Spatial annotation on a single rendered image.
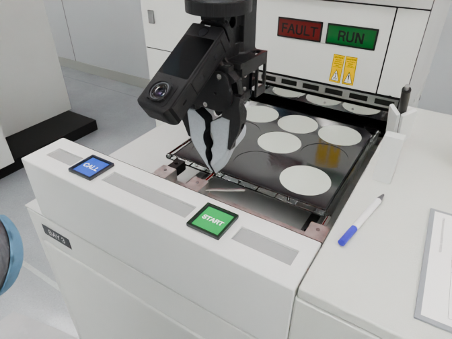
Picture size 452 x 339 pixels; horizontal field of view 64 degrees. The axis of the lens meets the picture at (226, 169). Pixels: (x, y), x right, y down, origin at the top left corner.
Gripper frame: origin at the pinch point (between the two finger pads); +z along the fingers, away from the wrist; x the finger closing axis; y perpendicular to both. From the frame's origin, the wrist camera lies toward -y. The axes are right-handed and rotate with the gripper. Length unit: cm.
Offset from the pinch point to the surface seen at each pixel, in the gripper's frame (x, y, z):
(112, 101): 227, 163, 106
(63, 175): 28.6, -4.6, 9.9
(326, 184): -8.3, 26.3, 16.1
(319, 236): -12.7, 11.3, 15.2
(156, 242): 7.3, -4.8, 14.1
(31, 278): 109, 9, 106
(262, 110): 18, 49, 16
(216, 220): -0.5, 0.2, 9.6
